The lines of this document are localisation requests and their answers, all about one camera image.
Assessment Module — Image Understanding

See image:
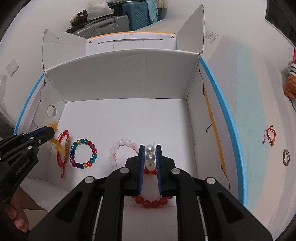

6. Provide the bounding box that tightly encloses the grey suitcase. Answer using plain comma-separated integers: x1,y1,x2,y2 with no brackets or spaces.
69,15,130,39

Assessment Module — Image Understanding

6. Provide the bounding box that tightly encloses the striped bed sheet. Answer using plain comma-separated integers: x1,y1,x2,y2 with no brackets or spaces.
203,30,296,227

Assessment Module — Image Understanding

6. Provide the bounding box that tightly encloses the dark green bead bracelet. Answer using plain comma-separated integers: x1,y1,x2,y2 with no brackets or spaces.
282,149,291,166

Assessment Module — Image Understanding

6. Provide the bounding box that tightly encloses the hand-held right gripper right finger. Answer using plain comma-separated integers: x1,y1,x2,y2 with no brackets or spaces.
155,145,273,241

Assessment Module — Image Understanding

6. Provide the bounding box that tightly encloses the teal cloth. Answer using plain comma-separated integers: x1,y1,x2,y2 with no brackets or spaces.
146,0,159,24

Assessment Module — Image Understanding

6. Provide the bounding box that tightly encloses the red bead bracelet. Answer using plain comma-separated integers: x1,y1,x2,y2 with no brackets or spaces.
131,168,174,209

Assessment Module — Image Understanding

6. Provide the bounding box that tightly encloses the yellow amber charm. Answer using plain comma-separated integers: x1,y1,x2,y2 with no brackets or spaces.
49,122,65,154

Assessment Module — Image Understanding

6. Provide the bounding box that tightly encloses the blue yellow cardboard box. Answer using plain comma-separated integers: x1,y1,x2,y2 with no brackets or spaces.
14,5,245,211

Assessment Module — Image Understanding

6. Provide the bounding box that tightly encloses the red cord bracelet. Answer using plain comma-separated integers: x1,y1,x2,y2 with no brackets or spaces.
57,130,71,179
262,125,277,147

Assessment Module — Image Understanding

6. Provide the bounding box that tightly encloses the striped red brown pillow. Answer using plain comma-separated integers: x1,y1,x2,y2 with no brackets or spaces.
284,49,296,98

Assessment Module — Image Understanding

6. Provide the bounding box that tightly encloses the pink bead bracelet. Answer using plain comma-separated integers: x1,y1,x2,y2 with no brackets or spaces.
109,138,140,171

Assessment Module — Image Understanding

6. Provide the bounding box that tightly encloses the person's left hand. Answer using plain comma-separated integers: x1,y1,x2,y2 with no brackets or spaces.
5,190,29,232

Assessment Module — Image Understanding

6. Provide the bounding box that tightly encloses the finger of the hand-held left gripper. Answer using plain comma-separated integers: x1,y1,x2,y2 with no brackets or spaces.
0,126,55,145
0,133,55,163

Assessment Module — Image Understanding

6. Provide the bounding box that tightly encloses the multicolour bead bracelet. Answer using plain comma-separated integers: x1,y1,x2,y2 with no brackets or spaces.
69,138,98,169

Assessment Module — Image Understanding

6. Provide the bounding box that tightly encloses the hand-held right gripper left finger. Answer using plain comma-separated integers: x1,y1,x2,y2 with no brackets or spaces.
28,145,146,241

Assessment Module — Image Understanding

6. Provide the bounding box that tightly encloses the white wall socket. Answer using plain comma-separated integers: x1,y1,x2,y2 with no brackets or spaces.
6,58,19,76

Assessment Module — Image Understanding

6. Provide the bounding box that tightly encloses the teal suitcase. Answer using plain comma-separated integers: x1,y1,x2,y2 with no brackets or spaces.
120,0,160,32

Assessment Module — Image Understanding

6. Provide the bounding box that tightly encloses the white pearl string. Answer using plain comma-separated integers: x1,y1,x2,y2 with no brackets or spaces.
144,142,158,172

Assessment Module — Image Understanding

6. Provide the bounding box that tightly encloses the clear plastic bag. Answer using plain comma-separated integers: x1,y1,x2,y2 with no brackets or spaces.
85,1,115,21

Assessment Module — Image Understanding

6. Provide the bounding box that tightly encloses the dark window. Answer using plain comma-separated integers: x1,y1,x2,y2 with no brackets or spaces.
265,0,296,44

